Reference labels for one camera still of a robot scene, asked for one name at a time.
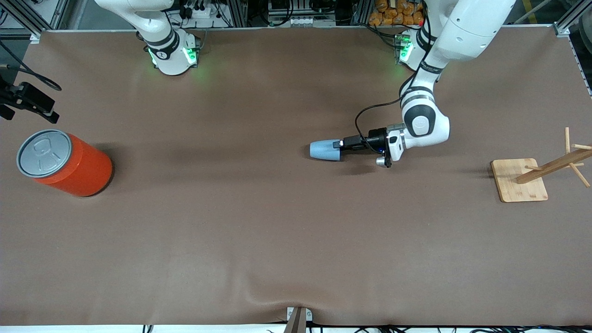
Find wooden cup rack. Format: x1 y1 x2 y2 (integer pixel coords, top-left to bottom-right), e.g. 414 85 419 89
490 127 592 203

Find brown mount pole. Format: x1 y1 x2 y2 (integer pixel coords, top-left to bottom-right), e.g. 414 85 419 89
284 308 307 333

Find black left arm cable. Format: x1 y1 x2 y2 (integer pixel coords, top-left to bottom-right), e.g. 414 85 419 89
355 86 407 153

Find light blue cup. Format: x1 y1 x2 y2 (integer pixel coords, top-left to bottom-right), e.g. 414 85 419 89
309 139 343 161

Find brown table mat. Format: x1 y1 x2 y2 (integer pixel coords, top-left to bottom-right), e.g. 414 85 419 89
0 25 592 327

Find orange can with grey lid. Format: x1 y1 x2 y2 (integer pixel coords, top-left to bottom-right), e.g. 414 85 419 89
16 129 113 198

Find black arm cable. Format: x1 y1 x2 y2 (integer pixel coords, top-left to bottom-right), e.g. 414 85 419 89
355 86 407 153
0 41 62 92

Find white connector strip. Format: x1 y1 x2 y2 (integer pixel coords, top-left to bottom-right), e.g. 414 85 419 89
288 16 336 27

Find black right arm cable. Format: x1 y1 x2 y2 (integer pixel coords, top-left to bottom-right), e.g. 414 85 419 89
0 41 62 92

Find white power strip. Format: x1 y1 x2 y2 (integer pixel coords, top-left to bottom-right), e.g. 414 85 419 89
182 4 228 20

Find orange snack bag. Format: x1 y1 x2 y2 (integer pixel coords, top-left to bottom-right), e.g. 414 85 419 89
369 0 426 26

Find aluminium frame profile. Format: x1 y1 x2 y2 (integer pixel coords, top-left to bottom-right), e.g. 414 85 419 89
553 7 592 37
0 0 70 42

